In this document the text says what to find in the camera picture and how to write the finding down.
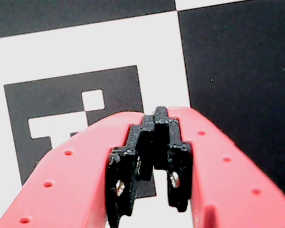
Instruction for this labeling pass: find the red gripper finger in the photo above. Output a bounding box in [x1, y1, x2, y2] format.
[153, 106, 285, 228]
[0, 111, 156, 228]

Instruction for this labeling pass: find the black white marker checkerboard mat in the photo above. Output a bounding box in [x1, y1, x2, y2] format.
[0, 0, 285, 228]

